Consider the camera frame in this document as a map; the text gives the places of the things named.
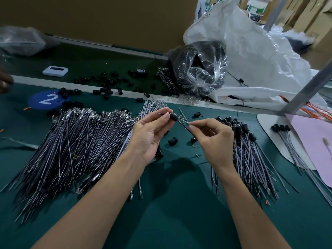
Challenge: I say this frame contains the person's right hand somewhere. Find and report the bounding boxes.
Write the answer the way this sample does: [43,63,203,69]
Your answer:
[187,118,237,177]

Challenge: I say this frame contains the person's left hand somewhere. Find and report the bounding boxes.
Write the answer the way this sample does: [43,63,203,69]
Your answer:
[127,107,177,166]

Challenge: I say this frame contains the pile of wires with black caps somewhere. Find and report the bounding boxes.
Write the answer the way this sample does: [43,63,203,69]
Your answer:
[210,116,301,201]

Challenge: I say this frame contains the black plastic caps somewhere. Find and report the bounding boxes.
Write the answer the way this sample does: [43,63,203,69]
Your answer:
[47,70,167,118]

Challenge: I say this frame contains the small bundle of capped wires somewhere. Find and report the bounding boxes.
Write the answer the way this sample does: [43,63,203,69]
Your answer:
[271,124,332,205]

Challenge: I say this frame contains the pile of grey wires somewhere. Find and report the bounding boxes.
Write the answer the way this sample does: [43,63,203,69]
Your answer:
[0,98,169,226]

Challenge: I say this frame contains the person's left forearm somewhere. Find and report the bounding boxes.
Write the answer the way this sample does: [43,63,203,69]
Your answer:
[31,153,146,249]

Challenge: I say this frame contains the person's right forearm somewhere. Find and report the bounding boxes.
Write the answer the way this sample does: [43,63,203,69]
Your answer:
[214,163,291,249]

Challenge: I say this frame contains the clear bag with black contents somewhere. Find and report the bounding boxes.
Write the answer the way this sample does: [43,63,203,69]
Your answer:
[170,40,228,98]

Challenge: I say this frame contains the pink paper sheet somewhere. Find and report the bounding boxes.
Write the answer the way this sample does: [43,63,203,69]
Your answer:
[286,114,332,189]

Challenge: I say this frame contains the large white plastic sack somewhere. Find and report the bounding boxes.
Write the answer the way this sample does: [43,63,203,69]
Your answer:
[183,0,332,113]

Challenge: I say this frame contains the blue round number sticker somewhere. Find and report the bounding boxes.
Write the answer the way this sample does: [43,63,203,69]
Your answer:
[27,90,67,111]

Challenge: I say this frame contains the white pen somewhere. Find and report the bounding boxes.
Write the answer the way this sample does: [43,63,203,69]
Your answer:
[323,137,332,156]

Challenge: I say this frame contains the small white timer device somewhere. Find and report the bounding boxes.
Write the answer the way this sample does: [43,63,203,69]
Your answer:
[43,66,69,77]

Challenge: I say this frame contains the brown cardboard panel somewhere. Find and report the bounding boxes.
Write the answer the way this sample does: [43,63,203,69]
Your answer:
[0,0,200,54]

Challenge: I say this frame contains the clear plastic strip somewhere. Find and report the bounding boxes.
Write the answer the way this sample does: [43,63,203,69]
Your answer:
[0,137,39,151]

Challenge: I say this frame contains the crumpled clear plastic bag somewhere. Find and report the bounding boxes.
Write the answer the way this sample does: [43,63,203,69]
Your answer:
[0,26,60,56]

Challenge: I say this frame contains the stack of cardboard boxes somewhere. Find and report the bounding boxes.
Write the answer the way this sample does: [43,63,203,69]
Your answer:
[290,0,332,71]

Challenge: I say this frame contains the bundle of orange wires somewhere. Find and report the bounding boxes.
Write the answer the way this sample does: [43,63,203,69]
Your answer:
[280,96,332,122]

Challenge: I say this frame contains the grey metal frame post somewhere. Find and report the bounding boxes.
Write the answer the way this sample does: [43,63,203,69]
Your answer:
[263,0,292,33]
[280,62,332,116]

